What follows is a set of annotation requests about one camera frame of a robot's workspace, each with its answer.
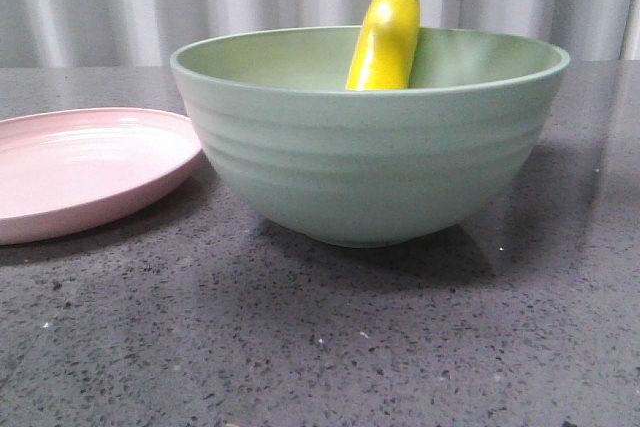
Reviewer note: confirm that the yellow banana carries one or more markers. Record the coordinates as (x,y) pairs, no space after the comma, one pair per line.
(384,53)

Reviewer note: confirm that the green bowl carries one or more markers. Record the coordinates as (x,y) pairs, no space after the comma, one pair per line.
(372,168)

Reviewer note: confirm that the pink plate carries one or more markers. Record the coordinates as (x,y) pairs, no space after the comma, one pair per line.
(67,171)

